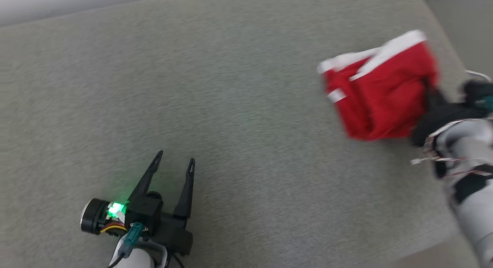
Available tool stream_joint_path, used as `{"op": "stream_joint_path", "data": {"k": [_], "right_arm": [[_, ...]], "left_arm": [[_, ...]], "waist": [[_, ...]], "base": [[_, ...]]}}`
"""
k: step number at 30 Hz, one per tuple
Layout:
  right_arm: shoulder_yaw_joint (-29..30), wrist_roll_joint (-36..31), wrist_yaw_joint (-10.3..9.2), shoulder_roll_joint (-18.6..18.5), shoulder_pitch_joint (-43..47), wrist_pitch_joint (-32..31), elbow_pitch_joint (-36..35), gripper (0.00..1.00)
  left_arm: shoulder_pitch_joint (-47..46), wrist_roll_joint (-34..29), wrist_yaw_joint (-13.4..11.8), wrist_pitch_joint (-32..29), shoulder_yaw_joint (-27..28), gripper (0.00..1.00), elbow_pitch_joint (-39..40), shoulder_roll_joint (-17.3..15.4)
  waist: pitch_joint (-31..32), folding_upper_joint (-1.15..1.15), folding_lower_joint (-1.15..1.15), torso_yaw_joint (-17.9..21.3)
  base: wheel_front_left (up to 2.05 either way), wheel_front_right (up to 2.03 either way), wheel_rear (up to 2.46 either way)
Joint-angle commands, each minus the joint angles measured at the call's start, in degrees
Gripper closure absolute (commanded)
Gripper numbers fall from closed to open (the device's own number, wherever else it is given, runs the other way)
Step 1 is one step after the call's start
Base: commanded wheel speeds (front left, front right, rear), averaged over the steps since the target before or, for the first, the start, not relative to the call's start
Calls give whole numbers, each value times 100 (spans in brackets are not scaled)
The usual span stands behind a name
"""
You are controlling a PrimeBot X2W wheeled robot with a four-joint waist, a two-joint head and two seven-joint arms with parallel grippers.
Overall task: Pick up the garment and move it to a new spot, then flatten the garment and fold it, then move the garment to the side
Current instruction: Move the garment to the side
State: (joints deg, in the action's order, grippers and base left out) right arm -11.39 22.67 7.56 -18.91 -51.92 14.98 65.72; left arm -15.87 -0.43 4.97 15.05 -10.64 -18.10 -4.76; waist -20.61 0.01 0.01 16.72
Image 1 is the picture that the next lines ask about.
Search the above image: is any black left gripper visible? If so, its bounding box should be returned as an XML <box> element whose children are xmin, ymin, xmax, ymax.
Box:
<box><xmin>128</xmin><ymin>150</ymin><xmax>196</xmax><ymax>257</ymax></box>

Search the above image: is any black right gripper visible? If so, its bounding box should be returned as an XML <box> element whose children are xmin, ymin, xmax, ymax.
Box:
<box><xmin>409</xmin><ymin>82</ymin><xmax>490</xmax><ymax>147</ymax></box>

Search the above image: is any red shorts white waistband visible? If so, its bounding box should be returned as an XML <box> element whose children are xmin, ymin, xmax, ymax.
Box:
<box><xmin>317</xmin><ymin>29</ymin><xmax>440</xmax><ymax>142</ymax></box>

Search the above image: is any grey fabric sofa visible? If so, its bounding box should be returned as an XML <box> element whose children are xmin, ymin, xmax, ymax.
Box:
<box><xmin>0</xmin><ymin>0</ymin><xmax>482</xmax><ymax>268</ymax></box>

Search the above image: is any black left cable teal plug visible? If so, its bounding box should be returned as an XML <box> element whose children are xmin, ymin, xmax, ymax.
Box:
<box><xmin>108</xmin><ymin>221</ymin><xmax>147</xmax><ymax>268</ymax></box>

